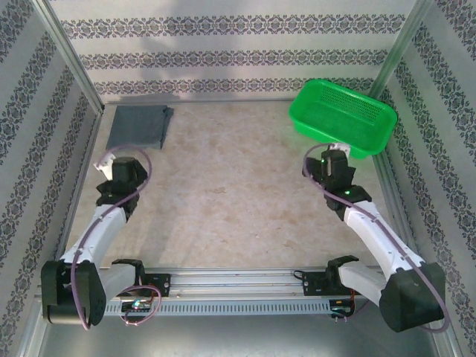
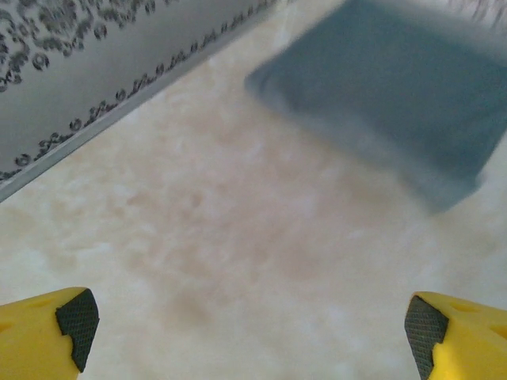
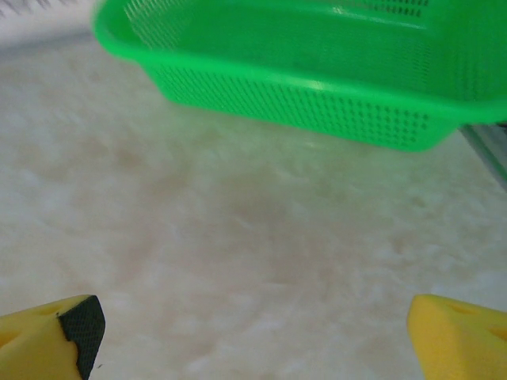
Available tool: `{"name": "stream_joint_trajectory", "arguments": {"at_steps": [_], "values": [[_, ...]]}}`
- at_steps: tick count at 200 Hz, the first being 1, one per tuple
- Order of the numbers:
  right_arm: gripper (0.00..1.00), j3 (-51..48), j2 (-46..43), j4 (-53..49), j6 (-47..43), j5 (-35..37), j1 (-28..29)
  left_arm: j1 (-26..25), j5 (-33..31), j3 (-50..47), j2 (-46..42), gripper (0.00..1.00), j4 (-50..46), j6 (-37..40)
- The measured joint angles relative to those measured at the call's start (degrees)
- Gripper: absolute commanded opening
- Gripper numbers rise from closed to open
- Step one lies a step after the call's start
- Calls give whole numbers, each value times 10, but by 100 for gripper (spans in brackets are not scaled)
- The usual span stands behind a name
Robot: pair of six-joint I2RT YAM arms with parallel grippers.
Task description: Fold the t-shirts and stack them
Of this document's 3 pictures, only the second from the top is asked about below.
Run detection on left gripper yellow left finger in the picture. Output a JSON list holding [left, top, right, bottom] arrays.
[[0, 287, 101, 380]]

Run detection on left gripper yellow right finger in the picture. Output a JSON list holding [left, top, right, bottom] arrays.
[[402, 291, 507, 380]]

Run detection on gray t-shirt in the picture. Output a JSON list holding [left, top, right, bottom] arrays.
[[242, 0, 507, 215]]

